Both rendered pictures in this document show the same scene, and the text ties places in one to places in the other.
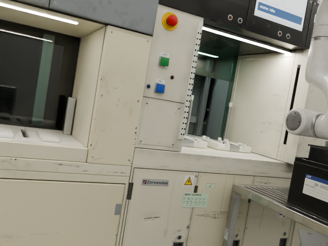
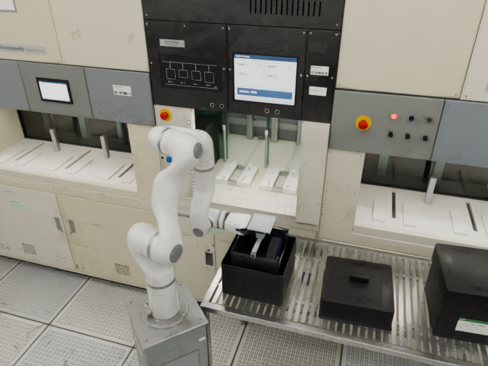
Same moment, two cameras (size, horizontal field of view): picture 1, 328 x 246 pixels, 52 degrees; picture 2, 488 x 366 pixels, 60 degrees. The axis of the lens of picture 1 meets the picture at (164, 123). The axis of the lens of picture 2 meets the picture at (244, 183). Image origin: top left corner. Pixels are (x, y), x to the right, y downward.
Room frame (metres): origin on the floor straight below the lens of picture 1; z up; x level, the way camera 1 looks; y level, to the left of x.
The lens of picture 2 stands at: (0.08, -1.62, 2.15)
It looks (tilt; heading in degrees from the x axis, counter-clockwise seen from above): 31 degrees down; 43
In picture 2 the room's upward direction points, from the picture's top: straight up
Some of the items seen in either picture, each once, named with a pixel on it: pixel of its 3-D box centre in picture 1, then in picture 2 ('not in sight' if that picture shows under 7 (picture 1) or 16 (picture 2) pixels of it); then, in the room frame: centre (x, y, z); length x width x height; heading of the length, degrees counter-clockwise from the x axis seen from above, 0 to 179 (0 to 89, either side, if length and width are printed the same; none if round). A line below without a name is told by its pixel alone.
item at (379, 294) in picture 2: not in sight; (357, 287); (1.38, -1.07, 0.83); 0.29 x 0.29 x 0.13; 29
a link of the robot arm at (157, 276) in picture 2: not in sight; (151, 252); (0.76, -0.48, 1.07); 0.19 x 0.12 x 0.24; 100
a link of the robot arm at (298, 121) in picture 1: (309, 123); (205, 217); (1.08, -0.45, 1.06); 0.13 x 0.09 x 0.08; 116
